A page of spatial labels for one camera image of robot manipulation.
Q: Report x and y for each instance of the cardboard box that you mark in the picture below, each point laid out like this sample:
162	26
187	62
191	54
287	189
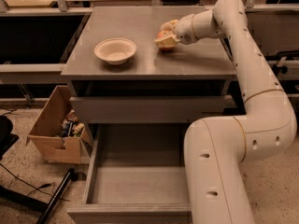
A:
48	134

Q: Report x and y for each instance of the black pole on floor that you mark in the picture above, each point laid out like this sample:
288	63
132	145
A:
56	196

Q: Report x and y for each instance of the open grey middle drawer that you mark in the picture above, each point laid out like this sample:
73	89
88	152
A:
136	176

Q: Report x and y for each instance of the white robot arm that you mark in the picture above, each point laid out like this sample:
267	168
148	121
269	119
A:
214	147

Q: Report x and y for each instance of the grey top drawer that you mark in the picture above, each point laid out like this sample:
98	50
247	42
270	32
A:
145	109

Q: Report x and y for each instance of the items inside cardboard box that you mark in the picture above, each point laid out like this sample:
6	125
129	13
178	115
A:
71	126

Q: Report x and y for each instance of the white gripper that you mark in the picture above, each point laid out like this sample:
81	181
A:
184	29

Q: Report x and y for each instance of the grey drawer cabinet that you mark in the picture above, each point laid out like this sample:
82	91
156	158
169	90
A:
178	86

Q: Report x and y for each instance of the white paper bowl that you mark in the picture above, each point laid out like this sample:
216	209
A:
115	51

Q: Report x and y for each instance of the red apple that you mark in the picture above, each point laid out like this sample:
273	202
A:
165	41

